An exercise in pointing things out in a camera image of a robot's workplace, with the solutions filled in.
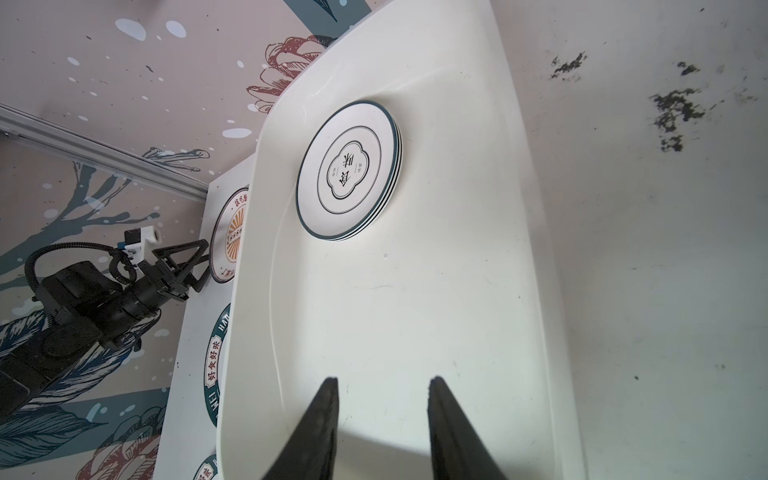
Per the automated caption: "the white flower plate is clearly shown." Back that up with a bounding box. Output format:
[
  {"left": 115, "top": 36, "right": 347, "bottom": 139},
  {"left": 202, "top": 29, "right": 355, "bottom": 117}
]
[{"left": 295, "top": 100, "right": 403, "bottom": 241}]

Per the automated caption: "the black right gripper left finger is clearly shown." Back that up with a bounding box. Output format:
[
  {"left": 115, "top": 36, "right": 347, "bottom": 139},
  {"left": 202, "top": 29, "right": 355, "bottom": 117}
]
[{"left": 263, "top": 377, "right": 339, "bottom": 480}]

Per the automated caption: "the horizontal aluminium frame bar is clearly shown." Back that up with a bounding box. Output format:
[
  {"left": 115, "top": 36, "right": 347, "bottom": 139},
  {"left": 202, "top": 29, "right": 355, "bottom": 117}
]
[{"left": 1, "top": 104, "right": 208, "bottom": 202}]

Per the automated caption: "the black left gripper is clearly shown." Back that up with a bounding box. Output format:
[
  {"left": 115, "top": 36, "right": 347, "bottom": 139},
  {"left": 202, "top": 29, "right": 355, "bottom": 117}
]
[{"left": 120, "top": 239, "right": 211, "bottom": 318}]

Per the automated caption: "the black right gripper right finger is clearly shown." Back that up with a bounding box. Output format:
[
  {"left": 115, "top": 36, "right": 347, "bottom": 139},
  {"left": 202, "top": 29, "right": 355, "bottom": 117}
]
[{"left": 427, "top": 376, "right": 506, "bottom": 480}]

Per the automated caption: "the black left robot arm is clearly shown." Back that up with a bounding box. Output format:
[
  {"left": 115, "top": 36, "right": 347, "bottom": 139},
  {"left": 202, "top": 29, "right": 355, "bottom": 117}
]
[{"left": 1, "top": 239, "right": 210, "bottom": 419}]

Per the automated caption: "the green rim plate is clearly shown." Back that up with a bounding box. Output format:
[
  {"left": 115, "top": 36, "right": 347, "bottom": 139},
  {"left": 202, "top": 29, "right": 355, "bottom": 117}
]
[
  {"left": 202, "top": 304, "right": 231, "bottom": 427},
  {"left": 193, "top": 454, "right": 219, "bottom": 480}
]

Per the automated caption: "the orange sunburst plate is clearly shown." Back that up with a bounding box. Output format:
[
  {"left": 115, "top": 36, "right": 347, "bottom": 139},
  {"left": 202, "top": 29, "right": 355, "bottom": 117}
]
[{"left": 209, "top": 187, "right": 248, "bottom": 284}]

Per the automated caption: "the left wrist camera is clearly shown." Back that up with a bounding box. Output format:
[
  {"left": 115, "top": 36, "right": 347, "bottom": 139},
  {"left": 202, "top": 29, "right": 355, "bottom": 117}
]
[{"left": 118, "top": 226, "right": 162, "bottom": 266}]

